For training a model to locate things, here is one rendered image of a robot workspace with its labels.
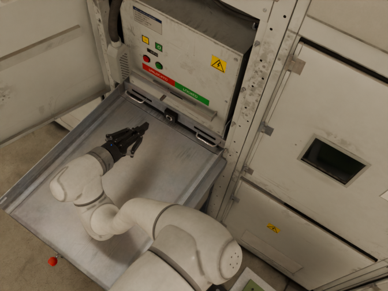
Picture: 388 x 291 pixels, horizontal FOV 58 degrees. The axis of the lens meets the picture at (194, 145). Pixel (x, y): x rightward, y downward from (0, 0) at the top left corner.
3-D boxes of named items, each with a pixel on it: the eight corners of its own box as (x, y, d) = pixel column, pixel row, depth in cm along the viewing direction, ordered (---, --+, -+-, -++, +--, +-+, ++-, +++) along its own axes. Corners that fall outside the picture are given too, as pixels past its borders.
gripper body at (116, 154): (94, 157, 122) (112, 144, 129) (113, 170, 120) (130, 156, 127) (96, 142, 117) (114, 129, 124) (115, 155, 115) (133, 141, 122)
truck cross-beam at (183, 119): (223, 148, 150) (226, 141, 145) (125, 89, 163) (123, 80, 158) (230, 140, 153) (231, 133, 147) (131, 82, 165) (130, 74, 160)
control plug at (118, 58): (120, 84, 140) (115, 52, 125) (111, 78, 141) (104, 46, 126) (133, 73, 144) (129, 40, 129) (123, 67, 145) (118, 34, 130)
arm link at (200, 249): (176, 188, 75) (131, 237, 69) (241, 215, 61) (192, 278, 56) (200, 227, 82) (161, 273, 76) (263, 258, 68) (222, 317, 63)
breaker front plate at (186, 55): (219, 140, 147) (240, 58, 106) (129, 85, 159) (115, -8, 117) (221, 137, 148) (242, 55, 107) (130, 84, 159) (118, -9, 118)
